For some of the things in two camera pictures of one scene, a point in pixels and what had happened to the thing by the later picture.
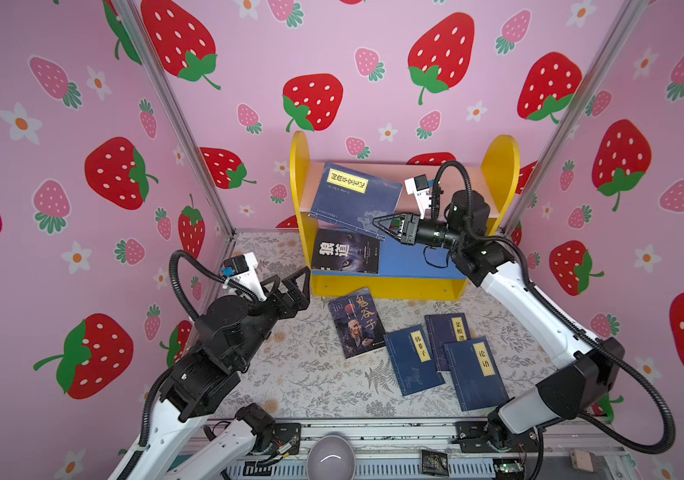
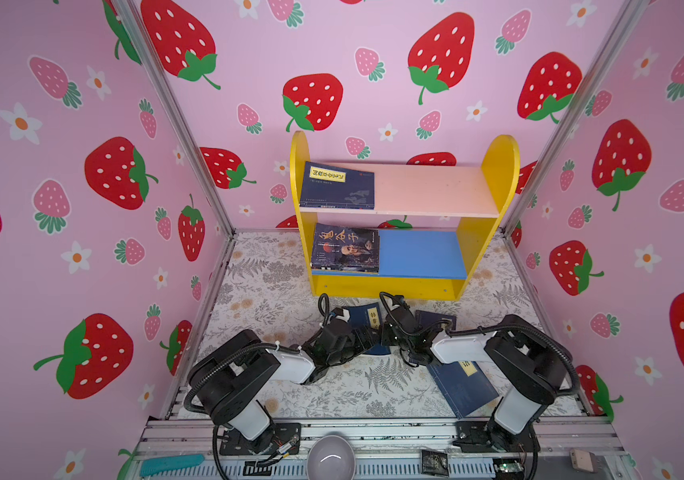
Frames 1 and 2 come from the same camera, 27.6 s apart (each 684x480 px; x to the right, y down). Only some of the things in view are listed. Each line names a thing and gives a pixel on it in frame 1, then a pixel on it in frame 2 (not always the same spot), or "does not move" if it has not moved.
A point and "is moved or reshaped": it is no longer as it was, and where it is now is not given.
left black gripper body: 273,311 to 352,347
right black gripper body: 428,234 to 388,340
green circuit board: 508,469 does not move
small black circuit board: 434,463 does not move
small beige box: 583,461 does not move
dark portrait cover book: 357,324 to 346,248
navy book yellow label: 352,200 is moved or reshaped
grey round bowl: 331,458 does not move
